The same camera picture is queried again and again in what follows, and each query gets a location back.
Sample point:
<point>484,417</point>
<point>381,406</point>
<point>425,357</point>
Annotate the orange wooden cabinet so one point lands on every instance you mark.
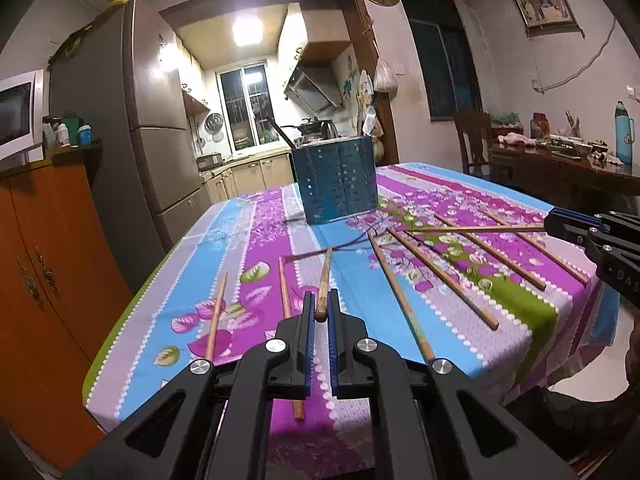
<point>45,260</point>

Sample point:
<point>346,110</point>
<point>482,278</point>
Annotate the white wall socket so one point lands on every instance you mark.
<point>634,92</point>

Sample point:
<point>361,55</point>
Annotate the green bundle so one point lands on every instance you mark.
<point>75,42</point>

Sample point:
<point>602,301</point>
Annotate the wooden chair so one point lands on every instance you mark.
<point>475,142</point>

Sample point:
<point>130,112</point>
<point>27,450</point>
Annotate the metal pot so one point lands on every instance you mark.
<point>210,160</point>

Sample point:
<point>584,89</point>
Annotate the blue thermos bottle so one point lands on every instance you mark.
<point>624,132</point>

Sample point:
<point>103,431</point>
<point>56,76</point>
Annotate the grey refrigerator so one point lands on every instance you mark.
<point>125,110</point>

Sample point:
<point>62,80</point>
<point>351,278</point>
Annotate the dark cloth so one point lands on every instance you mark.
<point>575,410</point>

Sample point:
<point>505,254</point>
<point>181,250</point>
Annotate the colourful wall sticker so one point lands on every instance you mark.
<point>350,85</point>

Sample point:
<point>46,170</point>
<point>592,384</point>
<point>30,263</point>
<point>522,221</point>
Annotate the floral striped tablecloth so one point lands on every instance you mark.
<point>350,270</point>

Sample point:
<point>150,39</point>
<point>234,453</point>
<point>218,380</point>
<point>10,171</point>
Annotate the dark wooden side table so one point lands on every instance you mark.
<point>565,170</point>

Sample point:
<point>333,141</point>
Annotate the barred kitchen window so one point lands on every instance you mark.
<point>245,105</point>

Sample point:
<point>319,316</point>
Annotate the ceiling light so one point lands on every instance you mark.
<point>247,27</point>

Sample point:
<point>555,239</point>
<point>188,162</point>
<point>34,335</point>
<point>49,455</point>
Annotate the pink cloth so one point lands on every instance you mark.
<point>515,139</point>

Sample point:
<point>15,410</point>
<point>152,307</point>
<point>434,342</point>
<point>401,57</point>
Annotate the framed wall picture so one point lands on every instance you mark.
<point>542,2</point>

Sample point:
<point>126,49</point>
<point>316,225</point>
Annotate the green container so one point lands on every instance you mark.
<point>72,129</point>

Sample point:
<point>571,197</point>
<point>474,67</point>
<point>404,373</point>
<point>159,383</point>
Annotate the white microwave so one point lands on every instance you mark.
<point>20,110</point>

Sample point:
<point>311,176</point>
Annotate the round metal colander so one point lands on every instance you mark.
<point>214,122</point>

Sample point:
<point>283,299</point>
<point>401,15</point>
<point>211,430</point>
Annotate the blue cup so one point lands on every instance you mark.
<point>85,136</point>

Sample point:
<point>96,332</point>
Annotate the blue perforated utensil holder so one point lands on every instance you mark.
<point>330,185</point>

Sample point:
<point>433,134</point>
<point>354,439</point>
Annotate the white light switch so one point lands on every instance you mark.
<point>400,67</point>

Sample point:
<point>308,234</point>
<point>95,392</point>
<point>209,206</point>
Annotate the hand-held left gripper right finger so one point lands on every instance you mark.
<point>335,342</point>

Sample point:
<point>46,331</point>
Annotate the white bottle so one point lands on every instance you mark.
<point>62,136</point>

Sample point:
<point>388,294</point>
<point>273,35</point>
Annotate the wooden chopstick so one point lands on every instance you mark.
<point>285,290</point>
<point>537,247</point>
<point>325,280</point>
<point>490,252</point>
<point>475,230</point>
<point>401,299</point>
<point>442,279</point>
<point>216,317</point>

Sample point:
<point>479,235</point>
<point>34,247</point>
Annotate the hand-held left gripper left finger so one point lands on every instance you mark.
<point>309,342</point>

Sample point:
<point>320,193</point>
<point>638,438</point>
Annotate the white plastic bag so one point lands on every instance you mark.
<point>385,77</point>

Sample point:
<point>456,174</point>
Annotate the black wok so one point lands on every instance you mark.
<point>307,125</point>

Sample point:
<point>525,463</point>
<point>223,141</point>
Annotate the kitchen wall cabinet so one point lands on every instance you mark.
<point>320,30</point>

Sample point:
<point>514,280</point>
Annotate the dark curtained window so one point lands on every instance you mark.
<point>442,55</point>

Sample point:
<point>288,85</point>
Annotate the metal range hood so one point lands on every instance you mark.
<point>310,87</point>

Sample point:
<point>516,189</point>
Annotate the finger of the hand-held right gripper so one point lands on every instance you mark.
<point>612,245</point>
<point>567,225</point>

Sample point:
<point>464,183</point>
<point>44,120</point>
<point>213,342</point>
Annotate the beige kitchen base cabinets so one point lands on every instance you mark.
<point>250,175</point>

